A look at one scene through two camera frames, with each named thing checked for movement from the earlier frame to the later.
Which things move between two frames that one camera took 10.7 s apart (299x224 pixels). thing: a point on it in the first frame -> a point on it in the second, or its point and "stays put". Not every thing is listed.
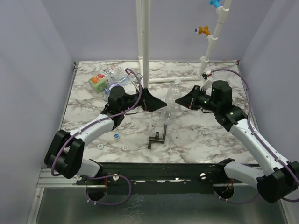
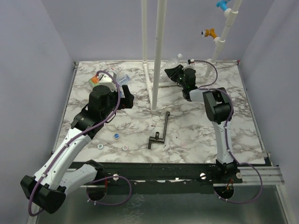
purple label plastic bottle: x=122 y=81 stays put
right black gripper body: x=194 y=98 -> x=177 y=74
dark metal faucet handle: x=156 y=139 stays put
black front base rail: x=202 y=173 stays put
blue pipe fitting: x=217 y=3 -> x=222 y=4
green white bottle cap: x=100 y=146 stays put
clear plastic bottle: x=171 y=110 -> x=164 y=76
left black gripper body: x=145 y=104 -> x=125 y=102
